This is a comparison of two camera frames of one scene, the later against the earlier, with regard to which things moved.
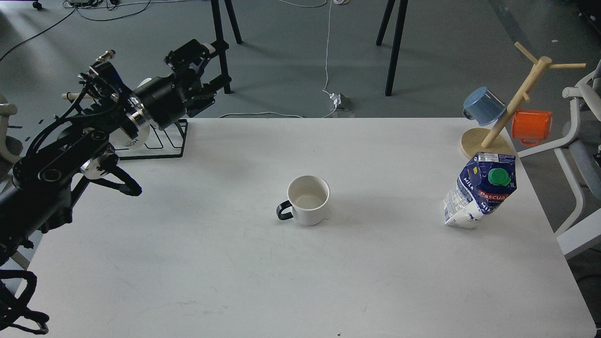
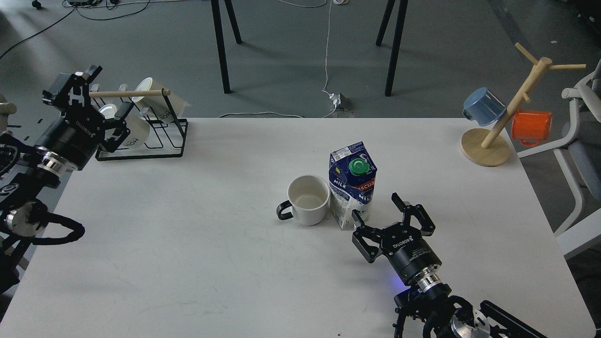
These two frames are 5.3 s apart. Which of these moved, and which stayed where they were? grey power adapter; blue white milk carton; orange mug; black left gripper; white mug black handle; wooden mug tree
Moved: black left gripper; blue white milk carton
Stayed: wooden mug tree; grey power adapter; white mug black handle; orange mug
